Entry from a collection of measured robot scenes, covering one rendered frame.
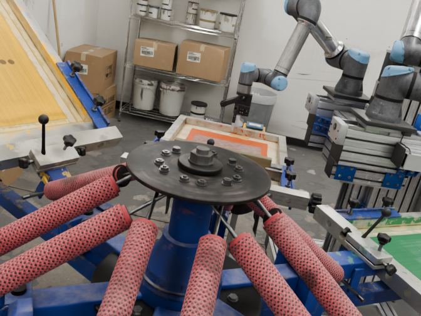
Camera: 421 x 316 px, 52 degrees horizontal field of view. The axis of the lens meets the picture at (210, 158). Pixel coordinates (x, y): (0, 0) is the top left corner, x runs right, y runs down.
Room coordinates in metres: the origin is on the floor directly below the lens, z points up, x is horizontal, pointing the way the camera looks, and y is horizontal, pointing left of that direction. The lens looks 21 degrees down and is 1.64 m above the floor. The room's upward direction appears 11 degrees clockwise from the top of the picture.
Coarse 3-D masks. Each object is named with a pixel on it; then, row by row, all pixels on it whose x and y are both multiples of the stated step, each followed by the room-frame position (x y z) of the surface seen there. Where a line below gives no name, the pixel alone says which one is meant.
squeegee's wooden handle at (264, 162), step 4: (184, 140) 1.66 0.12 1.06; (188, 140) 1.67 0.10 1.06; (224, 148) 1.66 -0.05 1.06; (240, 152) 1.65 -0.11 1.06; (244, 152) 1.66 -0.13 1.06; (248, 156) 1.64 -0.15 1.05; (252, 156) 1.64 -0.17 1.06; (256, 156) 1.64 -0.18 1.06; (260, 156) 1.65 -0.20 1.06; (264, 156) 1.66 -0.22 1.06; (252, 160) 1.64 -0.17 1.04; (256, 160) 1.64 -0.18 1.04; (260, 160) 1.64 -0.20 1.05; (264, 160) 1.63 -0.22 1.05; (268, 160) 1.63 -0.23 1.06; (260, 164) 1.64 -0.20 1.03; (264, 164) 1.63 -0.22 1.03; (268, 164) 1.63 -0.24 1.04; (264, 168) 1.63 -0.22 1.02
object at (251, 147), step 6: (234, 138) 2.15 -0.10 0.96; (228, 144) 2.03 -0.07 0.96; (234, 144) 2.05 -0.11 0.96; (240, 144) 2.06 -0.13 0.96; (246, 144) 2.08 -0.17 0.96; (252, 144) 2.10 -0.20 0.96; (258, 144) 2.12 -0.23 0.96; (264, 144) 2.14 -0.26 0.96; (240, 150) 1.97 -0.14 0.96; (246, 150) 1.99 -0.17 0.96; (252, 150) 2.00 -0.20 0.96; (258, 150) 2.02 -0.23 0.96; (264, 150) 2.04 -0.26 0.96
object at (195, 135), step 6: (192, 132) 2.11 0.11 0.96; (198, 132) 2.13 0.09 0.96; (204, 132) 2.15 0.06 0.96; (210, 132) 2.17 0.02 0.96; (186, 138) 2.00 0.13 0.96; (192, 138) 2.02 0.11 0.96; (198, 138) 2.04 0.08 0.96; (204, 138) 2.06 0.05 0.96; (210, 138) 2.07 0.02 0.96; (216, 138) 2.09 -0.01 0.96; (222, 138) 2.11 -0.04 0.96; (228, 138) 2.13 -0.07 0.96; (216, 144) 2.00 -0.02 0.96; (222, 144) 2.01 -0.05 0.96
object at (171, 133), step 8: (176, 120) 2.15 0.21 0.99; (184, 120) 2.20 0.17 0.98; (192, 120) 2.24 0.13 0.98; (200, 120) 2.24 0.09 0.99; (208, 120) 2.26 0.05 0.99; (176, 128) 2.02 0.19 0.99; (208, 128) 2.23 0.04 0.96; (216, 128) 2.23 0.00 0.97; (224, 128) 2.23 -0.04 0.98; (240, 128) 2.23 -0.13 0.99; (168, 136) 1.88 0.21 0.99; (248, 136) 2.22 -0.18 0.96; (256, 136) 2.21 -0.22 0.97; (264, 136) 2.21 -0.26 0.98; (272, 136) 2.21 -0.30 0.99; (280, 136) 2.22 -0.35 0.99; (280, 144) 2.08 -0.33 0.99; (280, 152) 1.95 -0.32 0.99; (280, 160) 1.85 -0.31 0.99; (280, 184) 1.57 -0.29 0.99
